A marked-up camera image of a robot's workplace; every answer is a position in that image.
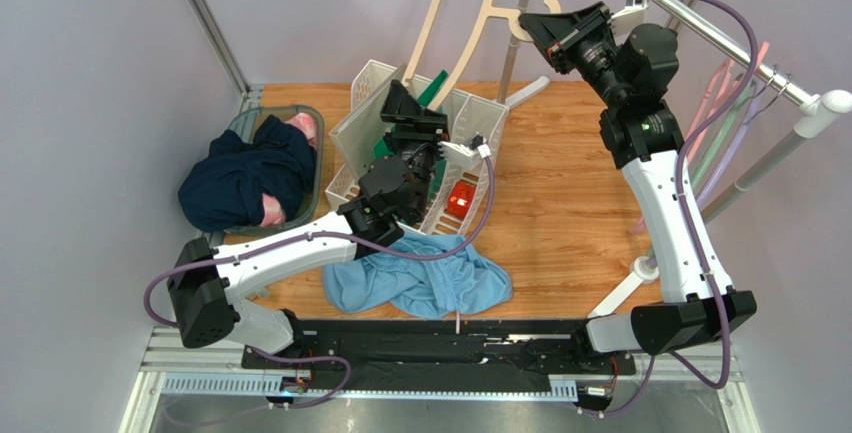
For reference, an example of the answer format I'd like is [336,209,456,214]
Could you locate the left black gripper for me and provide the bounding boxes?
[378,82,452,222]

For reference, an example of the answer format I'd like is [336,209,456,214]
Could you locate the light blue shorts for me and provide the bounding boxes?
[322,244,514,319]

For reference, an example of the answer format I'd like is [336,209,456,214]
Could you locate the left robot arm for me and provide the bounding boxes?
[161,80,449,353]

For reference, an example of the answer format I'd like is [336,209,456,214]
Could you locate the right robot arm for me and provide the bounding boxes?
[518,3,757,355]

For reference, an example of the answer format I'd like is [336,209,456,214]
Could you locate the pink plastic hanger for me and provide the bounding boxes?
[631,41,770,235]

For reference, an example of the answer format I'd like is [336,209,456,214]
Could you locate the green plastic hanger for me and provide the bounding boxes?
[687,73,750,202]

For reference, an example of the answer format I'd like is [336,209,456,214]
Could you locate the purple plastic hanger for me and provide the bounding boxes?
[691,80,764,208]

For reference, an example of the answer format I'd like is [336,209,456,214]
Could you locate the grey folder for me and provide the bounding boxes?
[329,60,407,178]

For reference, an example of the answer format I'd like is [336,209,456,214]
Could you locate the green folder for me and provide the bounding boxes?
[373,71,448,226]

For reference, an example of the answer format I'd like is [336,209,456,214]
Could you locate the white file organizer rack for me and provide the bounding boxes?
[325,60,509,235]

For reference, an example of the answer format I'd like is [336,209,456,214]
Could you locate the red cube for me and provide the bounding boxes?
[446,180,476,220]

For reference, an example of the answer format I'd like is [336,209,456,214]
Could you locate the grey laundry basket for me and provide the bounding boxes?
[224,104,325,237]

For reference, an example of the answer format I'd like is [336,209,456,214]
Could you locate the pink garment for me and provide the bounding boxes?
[260,113,318,227]

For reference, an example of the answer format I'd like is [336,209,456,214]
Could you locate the navy blue garment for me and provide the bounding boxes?
[177,117,316,233]

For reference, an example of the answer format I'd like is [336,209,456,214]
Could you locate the metal clothes rack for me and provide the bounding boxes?
[495,0,852,319]

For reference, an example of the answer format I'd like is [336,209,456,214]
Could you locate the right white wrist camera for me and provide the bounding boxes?
[609,0,651,37]

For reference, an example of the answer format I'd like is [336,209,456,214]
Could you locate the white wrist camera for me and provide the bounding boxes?
[438,133,492,170]
[609,0,651,37]

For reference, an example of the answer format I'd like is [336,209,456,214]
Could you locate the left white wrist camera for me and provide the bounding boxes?
[438,133,492,170]

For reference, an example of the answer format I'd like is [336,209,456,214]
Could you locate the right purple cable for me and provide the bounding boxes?
[575,0,761,418]

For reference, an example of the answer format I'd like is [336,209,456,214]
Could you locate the purple cable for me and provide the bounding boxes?
[142,155,497,428]
[575,0,761,418]

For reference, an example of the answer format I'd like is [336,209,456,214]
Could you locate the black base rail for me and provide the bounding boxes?
[282,319,637,394]

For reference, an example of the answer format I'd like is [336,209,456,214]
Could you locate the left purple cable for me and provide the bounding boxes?
[142,155,497,428]

